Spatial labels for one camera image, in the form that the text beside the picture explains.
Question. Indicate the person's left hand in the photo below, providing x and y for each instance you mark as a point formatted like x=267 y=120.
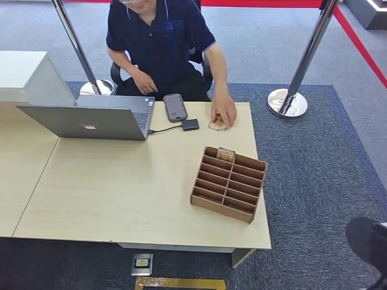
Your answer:
x=225 y=106

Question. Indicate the grey laptop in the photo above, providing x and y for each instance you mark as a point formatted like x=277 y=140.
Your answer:
x=91 y=120

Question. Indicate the chrome stanchion post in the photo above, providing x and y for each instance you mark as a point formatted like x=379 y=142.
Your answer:
x=75 y=40
x=308 y=56

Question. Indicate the gold floor frame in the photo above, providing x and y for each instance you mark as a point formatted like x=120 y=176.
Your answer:
x=181 y=283

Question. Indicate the person's left forearm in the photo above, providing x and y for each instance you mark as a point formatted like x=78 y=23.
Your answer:
x=218 y=66

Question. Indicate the person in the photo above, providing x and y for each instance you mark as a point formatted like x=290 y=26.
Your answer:
x=163 y=44

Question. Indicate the dark smartphone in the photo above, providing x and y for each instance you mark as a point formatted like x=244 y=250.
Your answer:
x=174 y=107

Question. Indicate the person's right forearm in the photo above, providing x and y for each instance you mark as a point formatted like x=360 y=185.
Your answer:
x=124 y=62

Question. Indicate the person's right hand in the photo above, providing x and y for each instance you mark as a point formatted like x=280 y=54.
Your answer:
x=145 y=84

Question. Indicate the black usb hub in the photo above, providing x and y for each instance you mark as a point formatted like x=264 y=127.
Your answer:
x=190 y=125

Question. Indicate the dark blue carpet mat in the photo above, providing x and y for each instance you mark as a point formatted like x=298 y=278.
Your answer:
x=302 y=168

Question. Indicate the red barrier belt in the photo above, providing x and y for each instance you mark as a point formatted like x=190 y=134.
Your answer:
x=360 y=46
x=257 y=3

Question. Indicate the grey display plinth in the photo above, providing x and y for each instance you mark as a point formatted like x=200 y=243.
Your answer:
x=366 y=14

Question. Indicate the gold printed card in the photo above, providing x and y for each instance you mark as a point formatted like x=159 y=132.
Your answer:
x=225 y=154
x=216 y=126

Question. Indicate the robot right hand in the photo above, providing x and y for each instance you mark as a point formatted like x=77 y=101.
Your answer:
x=380 y=248

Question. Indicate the silver floor socket box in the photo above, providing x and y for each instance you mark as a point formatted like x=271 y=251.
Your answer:
x=142 y=264

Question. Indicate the brown slotted card holder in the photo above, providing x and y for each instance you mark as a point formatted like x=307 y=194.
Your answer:
x=224 y=208

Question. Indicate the white cabinet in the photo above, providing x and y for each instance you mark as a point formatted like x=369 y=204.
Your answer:
x=24 y=72

